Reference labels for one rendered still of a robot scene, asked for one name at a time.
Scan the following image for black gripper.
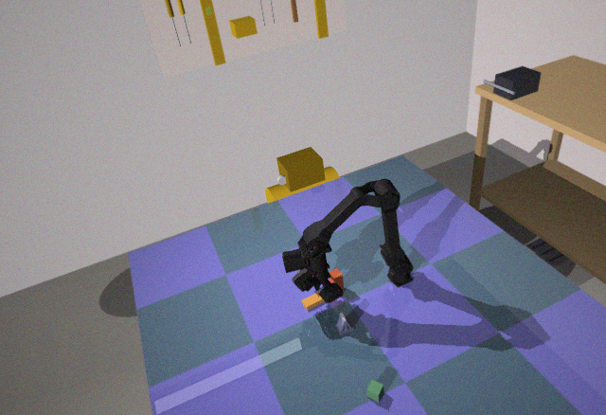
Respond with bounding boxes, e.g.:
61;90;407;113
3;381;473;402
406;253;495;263
306;260;343;304

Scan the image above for green cube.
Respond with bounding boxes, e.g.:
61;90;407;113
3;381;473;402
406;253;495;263
366;379;383;403

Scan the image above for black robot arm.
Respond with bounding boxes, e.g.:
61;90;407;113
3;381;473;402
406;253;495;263
282;179;414;292

